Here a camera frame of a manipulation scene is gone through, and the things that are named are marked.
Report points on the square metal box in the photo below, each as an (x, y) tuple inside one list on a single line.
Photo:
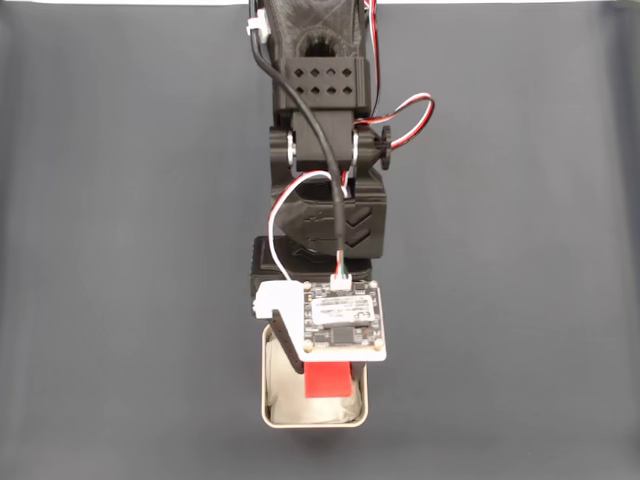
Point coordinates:
[(315, 426)]

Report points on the white cloth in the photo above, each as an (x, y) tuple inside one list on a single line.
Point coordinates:
[(280, 395)]

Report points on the dark grey table mat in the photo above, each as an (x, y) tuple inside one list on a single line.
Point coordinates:
[(125, 250)]

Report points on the red cube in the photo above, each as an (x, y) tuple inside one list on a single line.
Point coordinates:
[(327, 382)]

